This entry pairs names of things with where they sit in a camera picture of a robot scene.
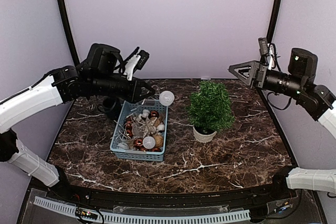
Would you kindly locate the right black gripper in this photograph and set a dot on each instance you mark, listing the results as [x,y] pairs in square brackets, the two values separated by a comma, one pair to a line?
[260,68]

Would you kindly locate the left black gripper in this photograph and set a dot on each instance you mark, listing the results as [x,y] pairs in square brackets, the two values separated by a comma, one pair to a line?
[135,95]

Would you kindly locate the clear plastic battery box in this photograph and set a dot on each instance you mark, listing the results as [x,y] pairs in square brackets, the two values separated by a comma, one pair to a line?
[148,102]

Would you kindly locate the white woven ball light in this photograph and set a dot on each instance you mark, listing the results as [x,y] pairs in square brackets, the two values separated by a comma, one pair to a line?
[148,142]
[166,98]

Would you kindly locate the small green christmas tree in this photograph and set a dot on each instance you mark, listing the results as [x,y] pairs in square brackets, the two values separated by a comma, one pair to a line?
[210,108]

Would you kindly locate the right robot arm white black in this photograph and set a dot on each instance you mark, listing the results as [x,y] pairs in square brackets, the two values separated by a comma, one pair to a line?
[317,100]

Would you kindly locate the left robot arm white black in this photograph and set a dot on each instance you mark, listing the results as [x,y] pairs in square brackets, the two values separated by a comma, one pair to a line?
[103,73]

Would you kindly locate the white textured tree pot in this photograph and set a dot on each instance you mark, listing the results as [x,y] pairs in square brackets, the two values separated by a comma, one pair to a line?
[201,137]

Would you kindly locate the white cotton boll sprig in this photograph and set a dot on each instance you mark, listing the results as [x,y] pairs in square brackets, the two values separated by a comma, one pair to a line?
[142,116]

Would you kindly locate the copper shiny bauble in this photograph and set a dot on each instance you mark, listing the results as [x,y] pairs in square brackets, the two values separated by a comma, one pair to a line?
[154,114]
[128,126]
[155,149]
[138,143]

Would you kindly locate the light blue plastic basket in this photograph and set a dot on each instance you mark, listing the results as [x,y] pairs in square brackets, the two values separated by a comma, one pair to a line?
[122,141]

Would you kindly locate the beige twine ball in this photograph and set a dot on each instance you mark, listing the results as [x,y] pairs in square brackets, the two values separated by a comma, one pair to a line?
[159,141]

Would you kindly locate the small circuit board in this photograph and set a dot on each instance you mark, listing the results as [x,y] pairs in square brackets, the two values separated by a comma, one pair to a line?
[85,214]

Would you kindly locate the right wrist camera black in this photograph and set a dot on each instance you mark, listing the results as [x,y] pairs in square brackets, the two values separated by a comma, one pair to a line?
[263,46]

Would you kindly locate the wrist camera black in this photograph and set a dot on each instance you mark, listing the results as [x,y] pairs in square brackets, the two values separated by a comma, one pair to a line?
[263,46]
[144,56]

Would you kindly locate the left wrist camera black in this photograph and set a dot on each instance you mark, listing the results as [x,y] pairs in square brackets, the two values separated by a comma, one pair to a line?
[144,56]

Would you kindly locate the right black frame post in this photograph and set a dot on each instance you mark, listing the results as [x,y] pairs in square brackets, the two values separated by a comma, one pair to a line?
[272,59]

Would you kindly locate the black frame post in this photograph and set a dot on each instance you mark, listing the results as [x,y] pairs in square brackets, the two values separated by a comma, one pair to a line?
[272,59]
[67,31]

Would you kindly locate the black front rail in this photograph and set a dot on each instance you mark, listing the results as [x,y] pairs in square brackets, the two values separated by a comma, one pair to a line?
[254,197]

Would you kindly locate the left black frame post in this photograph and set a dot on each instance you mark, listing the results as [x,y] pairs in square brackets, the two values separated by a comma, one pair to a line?
[67,31]

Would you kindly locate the white slotted cable duct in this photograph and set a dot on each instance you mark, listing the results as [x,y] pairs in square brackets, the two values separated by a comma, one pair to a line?
[105,216]

